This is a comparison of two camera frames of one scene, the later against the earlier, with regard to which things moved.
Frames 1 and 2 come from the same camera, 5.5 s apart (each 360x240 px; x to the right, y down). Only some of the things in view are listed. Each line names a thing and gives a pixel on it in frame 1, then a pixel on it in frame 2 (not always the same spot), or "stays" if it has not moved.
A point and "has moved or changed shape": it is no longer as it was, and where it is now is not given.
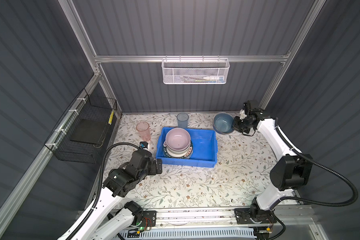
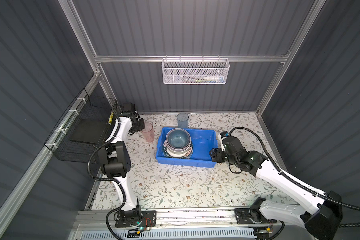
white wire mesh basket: [195, 70] stays
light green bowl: [177, 154] stays
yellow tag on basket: [111, 117] stays
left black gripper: [153, 170] → [140, 126]
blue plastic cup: [182, 120] stays
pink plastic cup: [143, 128] has moved or changed shape
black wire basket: [79, 135] stays
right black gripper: [236, 119] → [215, 152]
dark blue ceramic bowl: [222, 123] → [178, 138]
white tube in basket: [211, 78] stays
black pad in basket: [89, 131] stays
